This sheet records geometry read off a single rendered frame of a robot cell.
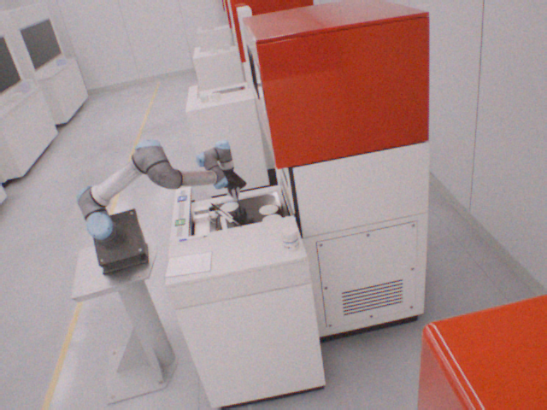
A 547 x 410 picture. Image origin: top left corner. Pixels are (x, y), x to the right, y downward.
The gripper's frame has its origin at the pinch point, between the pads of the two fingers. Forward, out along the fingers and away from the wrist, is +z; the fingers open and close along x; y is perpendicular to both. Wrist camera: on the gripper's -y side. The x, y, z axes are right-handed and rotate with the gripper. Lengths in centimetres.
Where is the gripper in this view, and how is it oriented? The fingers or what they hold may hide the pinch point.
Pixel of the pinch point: (237, 199)
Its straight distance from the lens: 254.8
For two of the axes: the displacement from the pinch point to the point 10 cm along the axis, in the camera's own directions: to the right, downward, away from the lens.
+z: 1.5, 8.5, 5.0
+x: -6.1, 4.8, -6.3
